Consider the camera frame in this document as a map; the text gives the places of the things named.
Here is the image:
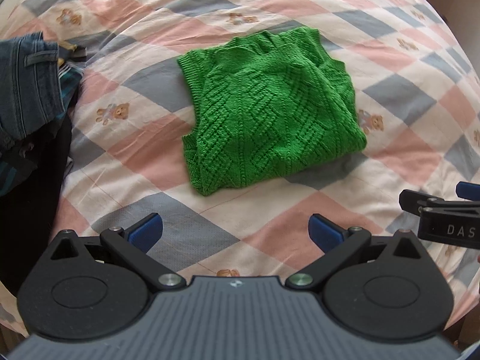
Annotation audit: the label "green knitted vest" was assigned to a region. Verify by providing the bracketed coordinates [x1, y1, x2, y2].
[177, 26, 367, 196]

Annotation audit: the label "dark clothes pile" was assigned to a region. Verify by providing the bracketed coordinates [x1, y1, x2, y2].
[1, 41, 86, 295]

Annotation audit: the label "checkered bear bed quilt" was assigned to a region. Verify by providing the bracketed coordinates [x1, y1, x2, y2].
[0, 0, 480, 337]

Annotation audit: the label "blue denim jeans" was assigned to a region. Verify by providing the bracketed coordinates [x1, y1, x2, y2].
[1, 32, 65, 150]

